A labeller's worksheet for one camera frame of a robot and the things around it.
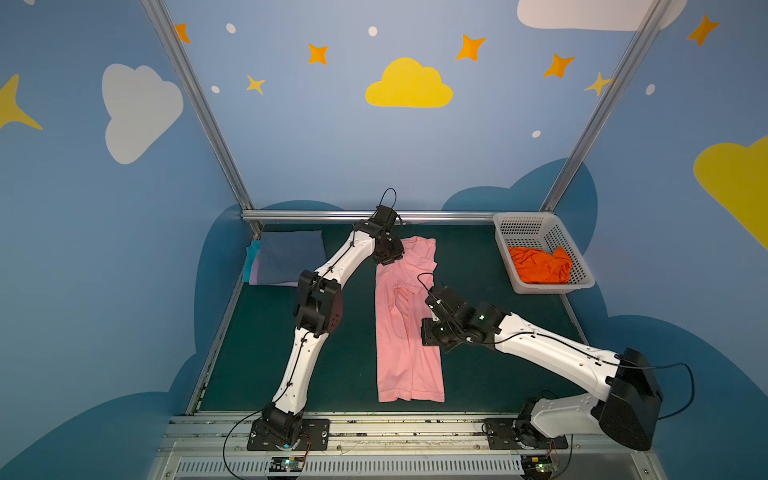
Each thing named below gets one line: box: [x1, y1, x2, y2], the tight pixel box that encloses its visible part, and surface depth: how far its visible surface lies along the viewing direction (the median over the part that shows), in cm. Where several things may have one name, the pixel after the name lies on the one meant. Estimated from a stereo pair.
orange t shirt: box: [508, 246, 572, 284], surface depth 106 cm
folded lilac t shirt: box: [248, 252, 299, 287], surface depth 101 cm
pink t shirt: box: [376, 236, 445, 403], surface depth 90 cm
